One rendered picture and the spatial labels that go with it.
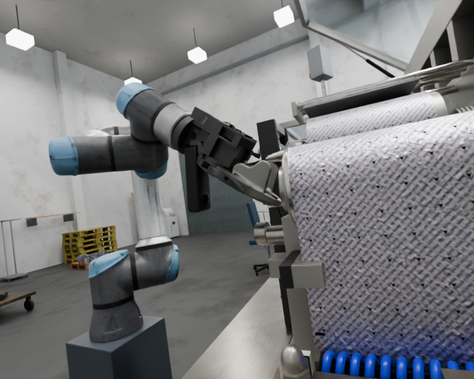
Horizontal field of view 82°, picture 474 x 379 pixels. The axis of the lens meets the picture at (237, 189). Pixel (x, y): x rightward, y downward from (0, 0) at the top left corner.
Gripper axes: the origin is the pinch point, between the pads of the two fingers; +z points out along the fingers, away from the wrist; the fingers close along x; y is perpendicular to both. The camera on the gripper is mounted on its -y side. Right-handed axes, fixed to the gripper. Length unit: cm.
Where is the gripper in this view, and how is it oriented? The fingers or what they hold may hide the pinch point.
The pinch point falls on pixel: (272, 203)
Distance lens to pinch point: 44.1
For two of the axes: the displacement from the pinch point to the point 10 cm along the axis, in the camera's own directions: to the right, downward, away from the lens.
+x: 3.8, -0.3, 9.2
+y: 4.8, -8.5, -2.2
